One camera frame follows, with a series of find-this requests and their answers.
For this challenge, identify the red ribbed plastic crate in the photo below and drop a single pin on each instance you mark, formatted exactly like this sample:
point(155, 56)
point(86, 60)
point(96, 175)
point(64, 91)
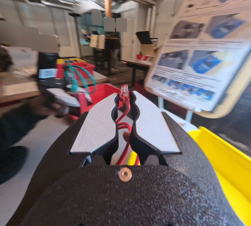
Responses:
point(86, 69)

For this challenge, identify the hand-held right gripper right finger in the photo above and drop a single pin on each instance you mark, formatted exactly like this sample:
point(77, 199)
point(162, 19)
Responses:
point(155, 128)

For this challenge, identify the small red tray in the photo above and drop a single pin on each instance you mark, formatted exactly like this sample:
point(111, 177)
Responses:
point(142, 57)

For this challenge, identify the printed instruction poster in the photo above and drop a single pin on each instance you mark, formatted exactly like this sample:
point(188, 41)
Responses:
point(196, 63)

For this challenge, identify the person's left forearm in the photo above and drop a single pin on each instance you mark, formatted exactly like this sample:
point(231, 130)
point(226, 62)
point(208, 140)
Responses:
point(17, 124)

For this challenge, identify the yellow plastic bin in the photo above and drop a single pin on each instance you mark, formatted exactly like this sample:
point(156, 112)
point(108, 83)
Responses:
point(76, 60)
point(225, 161)

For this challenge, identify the instruction sheet on clipboard stand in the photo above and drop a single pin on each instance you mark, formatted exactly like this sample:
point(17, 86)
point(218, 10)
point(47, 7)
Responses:
point(231, 102)

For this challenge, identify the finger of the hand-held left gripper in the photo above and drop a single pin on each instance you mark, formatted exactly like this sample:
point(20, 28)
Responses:
point(87, 97)
point(64, 97)

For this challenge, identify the white stand base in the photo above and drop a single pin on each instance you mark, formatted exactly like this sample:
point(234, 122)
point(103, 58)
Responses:
point(176, 118)

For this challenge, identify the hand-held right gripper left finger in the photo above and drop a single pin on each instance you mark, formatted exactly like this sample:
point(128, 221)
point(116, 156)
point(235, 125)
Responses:
point(96, 128)

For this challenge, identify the wooden table with black legs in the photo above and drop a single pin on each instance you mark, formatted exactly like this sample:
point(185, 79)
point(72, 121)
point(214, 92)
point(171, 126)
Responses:
point(137, 62)

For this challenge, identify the person's right hand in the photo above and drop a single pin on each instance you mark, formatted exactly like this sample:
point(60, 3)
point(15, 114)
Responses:
point(127, 137)

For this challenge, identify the red metal port box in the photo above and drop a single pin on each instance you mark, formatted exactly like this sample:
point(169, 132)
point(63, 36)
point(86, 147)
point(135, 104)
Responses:
point(83, 103)

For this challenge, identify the black panel on cardboard stand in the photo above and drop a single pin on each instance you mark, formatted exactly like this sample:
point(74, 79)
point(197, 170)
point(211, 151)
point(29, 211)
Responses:
point(145, 38)

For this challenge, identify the red plastic bin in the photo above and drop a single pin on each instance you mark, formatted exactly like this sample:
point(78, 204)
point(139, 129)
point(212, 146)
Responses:
point(105, 94)

